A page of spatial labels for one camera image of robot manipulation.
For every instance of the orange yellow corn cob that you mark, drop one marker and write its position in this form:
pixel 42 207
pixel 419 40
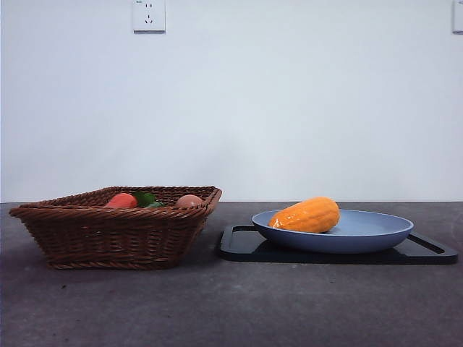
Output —
pixel 307 217

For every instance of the blue round plate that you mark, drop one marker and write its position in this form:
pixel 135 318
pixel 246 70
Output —
pixel 336 242

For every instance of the brown wicker basket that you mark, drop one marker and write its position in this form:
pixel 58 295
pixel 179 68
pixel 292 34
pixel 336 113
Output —
pixel 108 238

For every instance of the brown egg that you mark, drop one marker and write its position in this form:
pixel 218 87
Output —
pixel 189 201

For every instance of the black rectangular tray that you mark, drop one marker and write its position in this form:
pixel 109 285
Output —
pixel 238 249

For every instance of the green pepper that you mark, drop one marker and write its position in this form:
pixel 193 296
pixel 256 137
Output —
pixel 144 199

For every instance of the red orange tomato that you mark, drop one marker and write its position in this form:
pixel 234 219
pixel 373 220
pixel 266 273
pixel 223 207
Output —
pixel 122 200

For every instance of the white wall socket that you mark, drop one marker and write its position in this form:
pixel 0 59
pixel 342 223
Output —
pixel 149 16

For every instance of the white wall switch plate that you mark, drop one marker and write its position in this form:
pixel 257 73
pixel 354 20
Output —
pixel 458 16

